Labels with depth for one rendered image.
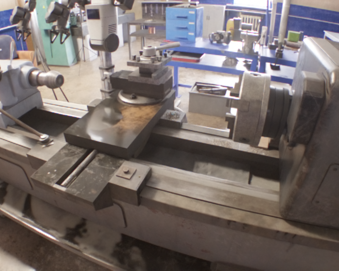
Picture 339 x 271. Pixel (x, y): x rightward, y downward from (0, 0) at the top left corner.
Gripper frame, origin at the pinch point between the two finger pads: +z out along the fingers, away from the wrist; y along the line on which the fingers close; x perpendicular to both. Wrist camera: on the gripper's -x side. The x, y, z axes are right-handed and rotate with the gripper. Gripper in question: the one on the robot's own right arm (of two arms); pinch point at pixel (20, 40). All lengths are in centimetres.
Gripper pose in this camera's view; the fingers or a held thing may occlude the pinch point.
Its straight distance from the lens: 188.7
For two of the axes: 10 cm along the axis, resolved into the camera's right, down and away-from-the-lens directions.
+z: -2.6, 9.6, 1.3
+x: 4.4, 0.0, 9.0
